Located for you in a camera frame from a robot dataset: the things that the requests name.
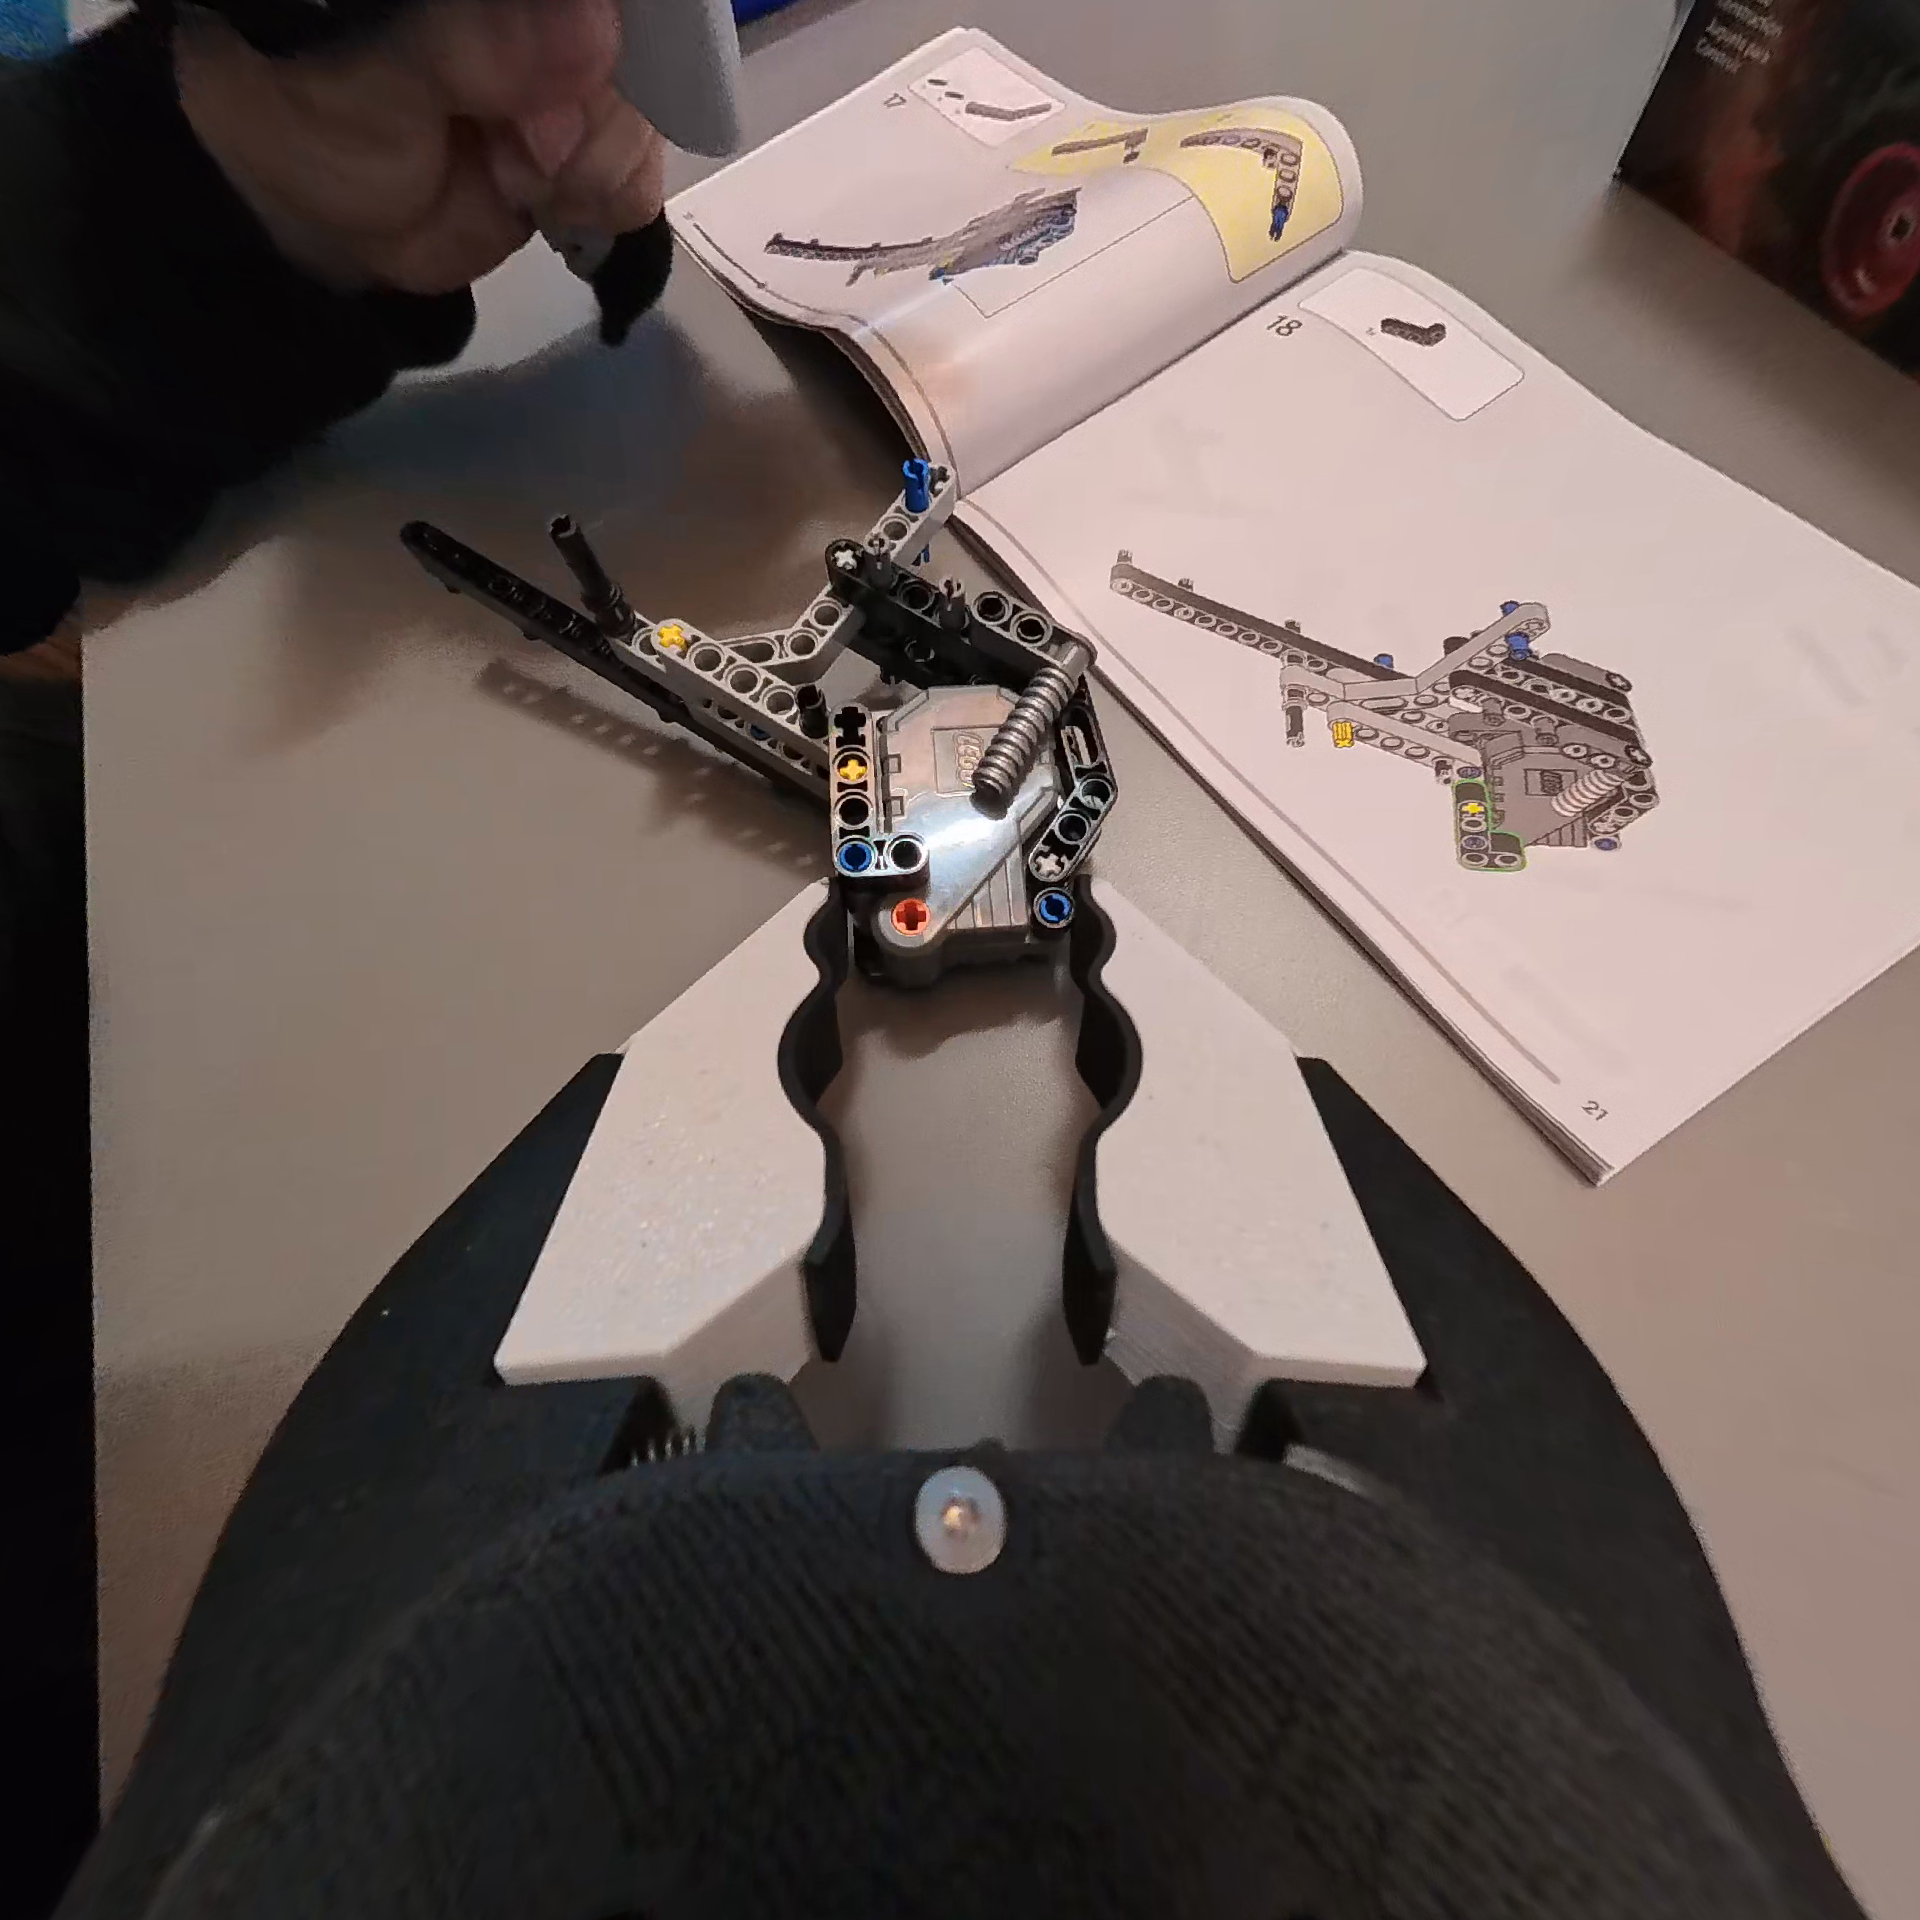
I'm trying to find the open instruction booklet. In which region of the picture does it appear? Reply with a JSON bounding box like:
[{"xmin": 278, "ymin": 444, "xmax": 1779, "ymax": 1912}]
[{"xmin": 667, "ymin": 27, "xmax": 1920, "ymax": 1186}]

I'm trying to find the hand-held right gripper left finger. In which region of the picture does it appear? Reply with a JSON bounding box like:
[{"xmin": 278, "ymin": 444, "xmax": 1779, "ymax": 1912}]
[{"xmin": 492, "ymin": 881, "xmax": 866, "ymax": 1405}]

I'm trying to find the person's dark clothing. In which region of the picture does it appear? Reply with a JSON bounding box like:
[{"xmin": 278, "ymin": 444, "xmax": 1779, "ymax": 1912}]
[{"xmin": 0, "ymin": 644, "xmax": 99, "ymax": 1861}]

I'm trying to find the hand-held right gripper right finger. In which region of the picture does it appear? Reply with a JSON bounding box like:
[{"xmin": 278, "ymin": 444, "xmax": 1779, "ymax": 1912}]
[{"xmin": 1054, "ymin": 887, "xmax": 1426, "ymax": 1427}]

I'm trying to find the person's left hand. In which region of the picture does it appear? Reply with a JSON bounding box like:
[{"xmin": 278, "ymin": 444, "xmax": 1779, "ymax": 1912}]
[{"xmin": 178, "ymin": 0, "xmax": 667, "ymax": 296}]

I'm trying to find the dark printed toy box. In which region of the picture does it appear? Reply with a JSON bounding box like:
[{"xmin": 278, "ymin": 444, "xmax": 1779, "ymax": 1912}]
[{"xmin": 1612, "ymin": 0, "xmax": 1920, "ymax": 378}]

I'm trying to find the grey black toy brick assembly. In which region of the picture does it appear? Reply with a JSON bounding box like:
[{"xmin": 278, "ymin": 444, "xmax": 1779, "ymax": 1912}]
[{"xmin": 400, "ymin": 457, "xmax": 1118, "ymax": 994}]

